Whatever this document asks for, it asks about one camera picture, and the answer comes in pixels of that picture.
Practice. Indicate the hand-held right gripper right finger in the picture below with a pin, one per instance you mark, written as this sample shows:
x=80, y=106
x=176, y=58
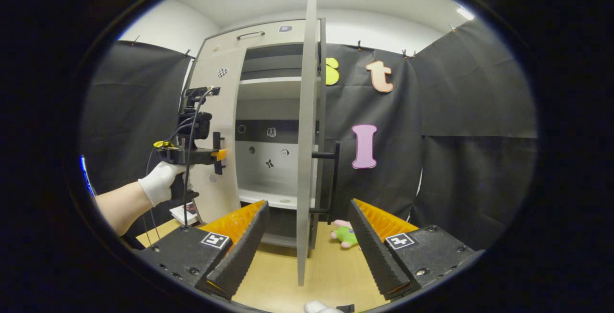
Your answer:
x=376, y=255

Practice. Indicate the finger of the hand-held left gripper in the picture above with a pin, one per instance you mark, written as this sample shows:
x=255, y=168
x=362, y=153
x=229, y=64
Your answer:
x=218, y=155

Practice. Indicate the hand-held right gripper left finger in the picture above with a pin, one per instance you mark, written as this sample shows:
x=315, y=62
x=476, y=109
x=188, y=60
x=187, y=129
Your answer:
x=244, y=250

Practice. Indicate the grey double-door shoe cabinet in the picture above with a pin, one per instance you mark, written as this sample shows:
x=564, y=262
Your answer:
x=259, y=174

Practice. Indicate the grey shoe cabinet door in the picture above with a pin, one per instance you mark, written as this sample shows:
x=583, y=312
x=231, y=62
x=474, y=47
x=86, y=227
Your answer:
x=225, y=92
x=307, y=135

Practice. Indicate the white cabinet shelf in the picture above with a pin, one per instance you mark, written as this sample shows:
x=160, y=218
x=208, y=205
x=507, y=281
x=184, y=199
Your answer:
x=273, y=198
x=268, y=87

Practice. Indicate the grey cabinet drawer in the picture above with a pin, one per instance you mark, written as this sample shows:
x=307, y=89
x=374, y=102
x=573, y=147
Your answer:
x=273, y=39

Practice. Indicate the green pink plush toy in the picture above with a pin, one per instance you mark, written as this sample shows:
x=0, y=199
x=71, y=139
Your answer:
x=346, y=236

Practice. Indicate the white book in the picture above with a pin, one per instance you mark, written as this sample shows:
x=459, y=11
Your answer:
x=192, y=214

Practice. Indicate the computer monitor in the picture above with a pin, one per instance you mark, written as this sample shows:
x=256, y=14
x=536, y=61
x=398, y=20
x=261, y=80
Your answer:
x=84, y=174

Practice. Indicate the black backdrop cloth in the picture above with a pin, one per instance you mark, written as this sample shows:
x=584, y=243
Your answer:
x=455, y=87

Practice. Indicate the small ceiling light panel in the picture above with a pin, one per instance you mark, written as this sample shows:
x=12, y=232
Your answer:
x=465, y=14

